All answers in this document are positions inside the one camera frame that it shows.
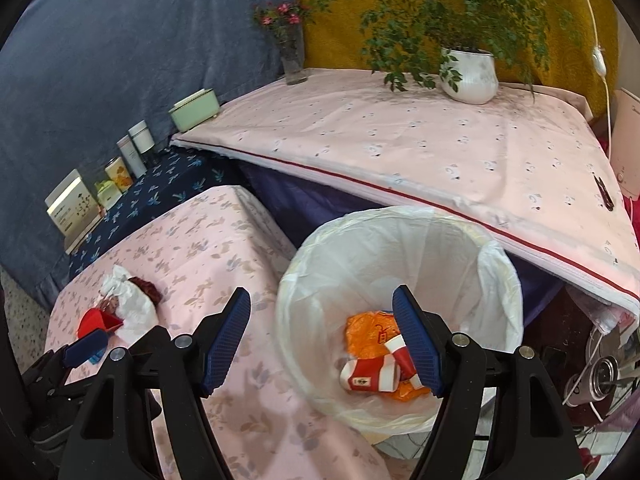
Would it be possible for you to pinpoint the slim white flask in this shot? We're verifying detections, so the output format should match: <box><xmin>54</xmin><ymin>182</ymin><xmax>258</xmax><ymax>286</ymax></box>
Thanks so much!
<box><xmin>117</xmin><ymin>137</ymin><xmax>142</xmax><ymax>178</ymax></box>

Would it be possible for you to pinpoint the large red paper cup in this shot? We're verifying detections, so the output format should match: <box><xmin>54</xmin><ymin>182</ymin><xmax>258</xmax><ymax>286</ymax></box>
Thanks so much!
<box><xmin>340</xmin><ymin>355</ymin><xmax>401</xmax><ymax>393</ymax></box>

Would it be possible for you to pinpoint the round metal cup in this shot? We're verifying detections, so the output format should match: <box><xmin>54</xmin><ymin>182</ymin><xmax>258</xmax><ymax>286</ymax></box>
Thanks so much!
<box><xmin>582</xmin><ymin>355</ymin><xmax>631</xmax><ymax>396</ymax></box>

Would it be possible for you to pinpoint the wide white flask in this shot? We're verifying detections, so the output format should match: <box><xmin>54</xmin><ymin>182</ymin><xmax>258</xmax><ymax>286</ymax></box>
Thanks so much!
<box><xmin>128</xmin><ymin>120</ymin><xmax>154</xmax><ymax>156</ymax></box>

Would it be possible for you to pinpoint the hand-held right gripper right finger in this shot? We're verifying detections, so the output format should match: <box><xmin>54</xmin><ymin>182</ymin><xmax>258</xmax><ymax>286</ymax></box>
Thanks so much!
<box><xmin>392</xmin><ymin>285</ymin><xmax>586</xmax><ymax>480</ymax></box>

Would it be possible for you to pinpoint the glass vase with pink flowers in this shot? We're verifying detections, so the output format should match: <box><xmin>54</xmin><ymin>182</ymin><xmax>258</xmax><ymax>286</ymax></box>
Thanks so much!
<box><xmin>252</xmin><ymin>1</ymin><xmax>312</xmax><ymax>86</ymax></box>

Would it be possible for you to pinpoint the white lined waste bin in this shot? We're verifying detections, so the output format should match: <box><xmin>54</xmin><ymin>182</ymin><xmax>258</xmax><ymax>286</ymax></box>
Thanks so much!
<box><xmin>275</xmin><ymin>205</ymin><xmax>525</xmax><ymax>433</ymax></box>

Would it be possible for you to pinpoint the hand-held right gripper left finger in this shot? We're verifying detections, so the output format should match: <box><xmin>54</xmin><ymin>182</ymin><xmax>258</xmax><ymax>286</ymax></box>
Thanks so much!
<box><xmin>59</xmin><ymin>287</ymin><xmax>252</xmax><ymax>480</ymax></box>

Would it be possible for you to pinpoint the pale pink red-edged cloth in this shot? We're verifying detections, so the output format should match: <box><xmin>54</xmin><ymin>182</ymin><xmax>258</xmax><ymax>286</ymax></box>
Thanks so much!
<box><xmin>172</xmin><ymin>67</ymin><xmax>640</xmax><ymax>333</ymax></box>

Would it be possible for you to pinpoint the green plant in white pot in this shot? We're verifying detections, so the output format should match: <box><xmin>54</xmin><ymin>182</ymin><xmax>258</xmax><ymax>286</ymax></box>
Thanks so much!
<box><xmin>310</xmin><ymin>0</ymin><xmax>586</xmax><ymax>106</ymax></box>

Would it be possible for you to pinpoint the round printed tin canister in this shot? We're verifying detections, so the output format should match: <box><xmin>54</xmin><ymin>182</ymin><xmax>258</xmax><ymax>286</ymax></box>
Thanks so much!
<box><xmin>105</xmin><ymin>156</ymin><xmax>133</xmax><ymax>192</ymax></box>

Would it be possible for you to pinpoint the red cardboard box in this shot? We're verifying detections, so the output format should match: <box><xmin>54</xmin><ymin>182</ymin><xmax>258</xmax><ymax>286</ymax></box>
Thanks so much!
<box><xmin>77</xmin><ymin>308</ymin><xmax>125</xmax><ymax>341</ymax></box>

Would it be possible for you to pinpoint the dark red crumpled wrapper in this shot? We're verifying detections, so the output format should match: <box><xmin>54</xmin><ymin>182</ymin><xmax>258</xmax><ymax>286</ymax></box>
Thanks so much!
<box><xmin>127</xmin><ymin>276</ymin><xmax>163</xmax><ymax>306</ymax></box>

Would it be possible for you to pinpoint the dark blue leaf print cloth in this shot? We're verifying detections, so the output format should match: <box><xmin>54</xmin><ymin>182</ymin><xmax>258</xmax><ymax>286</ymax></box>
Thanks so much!
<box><xmin>65</xmin><ymin>147</ymin><xmax>246</xmax><ymax>278</ymax></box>

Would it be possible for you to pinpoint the blue grey hanging cloth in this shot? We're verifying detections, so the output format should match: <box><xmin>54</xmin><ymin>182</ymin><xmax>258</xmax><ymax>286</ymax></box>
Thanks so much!
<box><xmin>0</xmin><ymin>0</ymin><xmax>301</xmax><ymax>306</ymax></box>

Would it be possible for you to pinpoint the yellow hanging cloth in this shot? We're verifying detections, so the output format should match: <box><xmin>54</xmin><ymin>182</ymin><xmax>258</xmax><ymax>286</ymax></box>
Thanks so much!
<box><xmin>282</xmin><ymin>0</ymin><xmax>618</xmax><ymax>121</ymax></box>

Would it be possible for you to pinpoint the pale green tissue box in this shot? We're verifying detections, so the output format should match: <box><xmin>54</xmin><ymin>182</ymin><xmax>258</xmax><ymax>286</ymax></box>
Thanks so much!
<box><xmin>168</xmin><ymin>88</ymin><xmax>222</xmax><ymax>133</ymax></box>

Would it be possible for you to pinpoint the speckled floral cloth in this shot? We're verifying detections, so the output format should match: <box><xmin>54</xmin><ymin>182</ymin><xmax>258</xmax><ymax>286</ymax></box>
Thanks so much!
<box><xmin>0</xmin><ymin>265</ymin><xmax>56</xmax><ymax>376</ymax></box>

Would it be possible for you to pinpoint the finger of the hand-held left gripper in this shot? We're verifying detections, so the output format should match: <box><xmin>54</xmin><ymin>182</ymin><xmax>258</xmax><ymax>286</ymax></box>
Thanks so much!
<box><xmin>22</xmin><ymin>330</ymin><xmax>108</xmax><ymax>402</ymax></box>

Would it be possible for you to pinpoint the white gold-trimmed card box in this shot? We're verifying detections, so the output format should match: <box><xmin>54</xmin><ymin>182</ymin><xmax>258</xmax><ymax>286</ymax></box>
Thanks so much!
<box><xmin>45</xmin><ymin>169</ymin><xmax>101</xmax><ymax>236</ymax></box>

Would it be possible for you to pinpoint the pink rabbit print tablecloth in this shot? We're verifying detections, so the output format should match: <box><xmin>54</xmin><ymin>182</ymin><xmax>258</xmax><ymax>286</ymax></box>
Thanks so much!
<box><xmin>45</xmin><ymin>185</ymin><xmax>396</xmax><ymax>480</ymax></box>

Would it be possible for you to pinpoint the small black clip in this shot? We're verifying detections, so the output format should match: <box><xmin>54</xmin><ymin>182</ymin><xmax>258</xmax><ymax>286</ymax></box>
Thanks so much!
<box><xmin>592</xmin><ymin>174</ymin><xmax>616</xmax><ymax>211</ymax></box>

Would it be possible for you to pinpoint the crumpled white tissue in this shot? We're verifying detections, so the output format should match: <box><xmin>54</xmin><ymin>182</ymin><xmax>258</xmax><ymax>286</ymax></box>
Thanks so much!
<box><xmin>97</xmin><ymin>265</ymin><xmax>158</xmax><ymax>343</ymax></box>

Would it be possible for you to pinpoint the orange plastic bag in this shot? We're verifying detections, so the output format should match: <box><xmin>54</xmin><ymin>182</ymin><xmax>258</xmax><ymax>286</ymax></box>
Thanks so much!
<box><xmin>382</xmin><ymin>377</ymin><xmax>436</xmax><ymax>403</ymax></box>
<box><xmin>345</xmin><ymin>311</ymin><xmax>401</xmax><ymax>356</ymax></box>

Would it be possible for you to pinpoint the small green packet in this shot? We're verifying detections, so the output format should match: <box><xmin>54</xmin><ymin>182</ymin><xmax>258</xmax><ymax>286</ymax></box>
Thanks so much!
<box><xmin>95</xmin><ymin>180</ymin><xmax>121</xmax><ymax>211</ymax></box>

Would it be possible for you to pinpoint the dark purple cloth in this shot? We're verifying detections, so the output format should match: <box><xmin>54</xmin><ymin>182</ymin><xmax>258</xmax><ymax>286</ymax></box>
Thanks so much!
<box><xmin>240</xmin><ymin>160</ymin><xmax>566</xmax><ymax>311</ymax></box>

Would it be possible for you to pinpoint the white cable with switch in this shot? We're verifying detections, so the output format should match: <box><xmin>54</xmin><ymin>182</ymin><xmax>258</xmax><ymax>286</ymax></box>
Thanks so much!
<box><xmin>570</xmin><ymin>0</ymin><xmax>618</xmax><ymax>176</ymax></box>

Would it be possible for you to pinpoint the small red paper cup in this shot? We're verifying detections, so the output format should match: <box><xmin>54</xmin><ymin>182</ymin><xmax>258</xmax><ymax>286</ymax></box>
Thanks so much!
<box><xmin>382</xmin><ymin>334</ymin><xmax>418</xmax><ymax>381</ymax></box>

